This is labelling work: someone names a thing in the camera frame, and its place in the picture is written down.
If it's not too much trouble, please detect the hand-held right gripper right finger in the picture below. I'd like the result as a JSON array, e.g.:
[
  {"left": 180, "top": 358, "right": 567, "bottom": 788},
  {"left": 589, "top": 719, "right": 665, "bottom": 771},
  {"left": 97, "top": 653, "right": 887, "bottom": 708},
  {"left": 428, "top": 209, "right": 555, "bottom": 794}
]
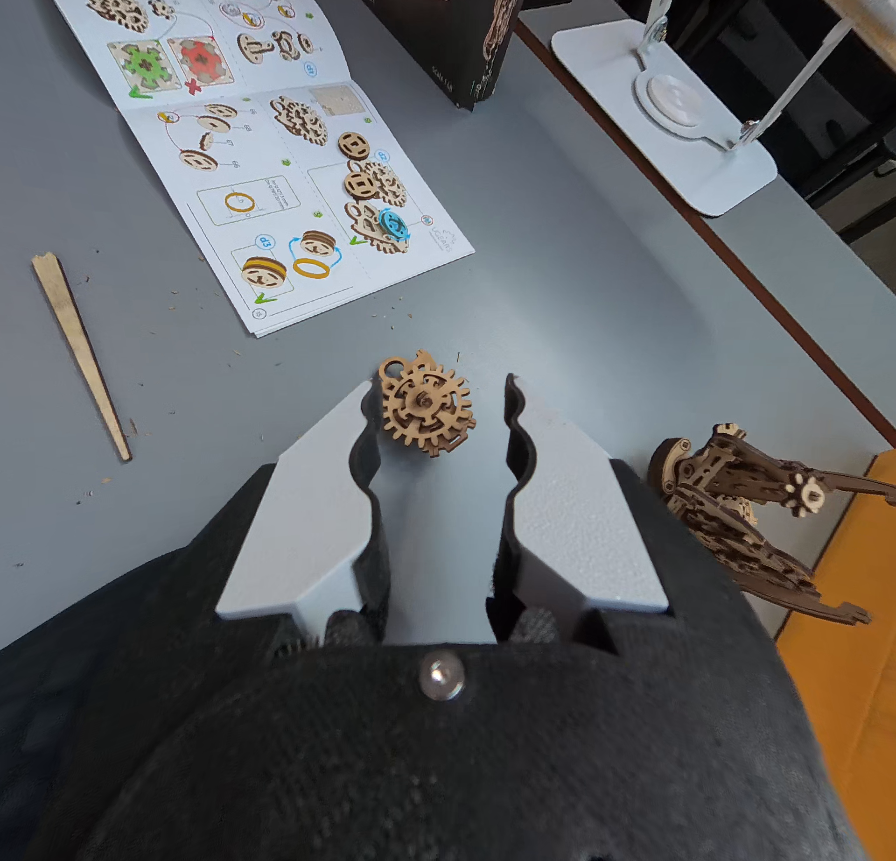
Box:
[{"left": 486, "top": 373, "right": 671, "bottom": 643}]

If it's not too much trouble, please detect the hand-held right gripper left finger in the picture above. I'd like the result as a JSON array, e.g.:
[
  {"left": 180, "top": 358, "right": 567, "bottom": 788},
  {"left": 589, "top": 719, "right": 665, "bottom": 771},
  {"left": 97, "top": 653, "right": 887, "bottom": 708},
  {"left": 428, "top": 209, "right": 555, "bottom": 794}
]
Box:
[{"left": 214, "top": 379, "right": 392, "bottom": 648}]

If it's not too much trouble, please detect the wooden gear assembly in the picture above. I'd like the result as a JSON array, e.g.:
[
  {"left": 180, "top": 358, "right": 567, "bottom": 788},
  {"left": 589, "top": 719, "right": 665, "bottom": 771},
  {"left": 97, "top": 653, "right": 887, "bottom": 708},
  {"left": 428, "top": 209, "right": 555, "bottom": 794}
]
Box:
[{"left": 378, "top": 350, "right": 477, "bottom": 458}]

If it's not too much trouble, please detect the dark brown wooden model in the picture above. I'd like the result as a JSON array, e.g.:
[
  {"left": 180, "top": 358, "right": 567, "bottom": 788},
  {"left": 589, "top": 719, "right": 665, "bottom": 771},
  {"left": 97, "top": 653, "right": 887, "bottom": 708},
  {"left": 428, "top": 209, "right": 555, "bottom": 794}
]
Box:
[{"left": 645, "top": 423, "right": 896, "bottom": 627}]

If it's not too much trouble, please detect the thin wooden stick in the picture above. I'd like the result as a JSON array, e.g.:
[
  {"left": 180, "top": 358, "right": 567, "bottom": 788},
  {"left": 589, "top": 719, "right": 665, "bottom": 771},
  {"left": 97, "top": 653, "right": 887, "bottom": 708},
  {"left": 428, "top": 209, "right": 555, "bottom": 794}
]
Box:
[{"left": 31, "top": 252, "right": 134, "bottom": 464}]

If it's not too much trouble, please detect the orange seat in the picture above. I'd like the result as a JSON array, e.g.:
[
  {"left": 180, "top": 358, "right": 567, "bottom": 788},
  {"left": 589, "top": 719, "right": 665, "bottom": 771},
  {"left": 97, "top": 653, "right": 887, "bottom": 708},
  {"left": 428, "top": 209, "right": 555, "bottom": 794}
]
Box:
[{"left": 773, "top": 449, "right": 896, "bottom": 861}]

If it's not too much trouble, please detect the illustrated instruction booklet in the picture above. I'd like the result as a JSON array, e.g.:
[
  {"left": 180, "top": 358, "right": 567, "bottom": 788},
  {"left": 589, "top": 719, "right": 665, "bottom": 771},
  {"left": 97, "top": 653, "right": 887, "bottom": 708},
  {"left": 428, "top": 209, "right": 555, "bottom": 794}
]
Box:
[{"left": 31, "top": 0, "right": 476, "bottom": 339}]

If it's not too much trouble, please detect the white lamp stand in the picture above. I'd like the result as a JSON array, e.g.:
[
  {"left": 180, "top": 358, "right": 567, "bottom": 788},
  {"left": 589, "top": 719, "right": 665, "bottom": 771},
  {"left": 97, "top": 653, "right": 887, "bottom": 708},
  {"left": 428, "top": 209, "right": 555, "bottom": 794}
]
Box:
[{"left": 552, "top": 0, "right": 858, "bottom": 218}]

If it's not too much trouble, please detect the black cardboard box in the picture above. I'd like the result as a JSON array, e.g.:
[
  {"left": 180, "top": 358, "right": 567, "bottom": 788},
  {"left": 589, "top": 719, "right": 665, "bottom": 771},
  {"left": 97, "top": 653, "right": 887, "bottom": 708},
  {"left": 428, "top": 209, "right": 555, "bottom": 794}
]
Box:
[{"left": 332, "top": 0, "right": 571, "bottom": 113}]

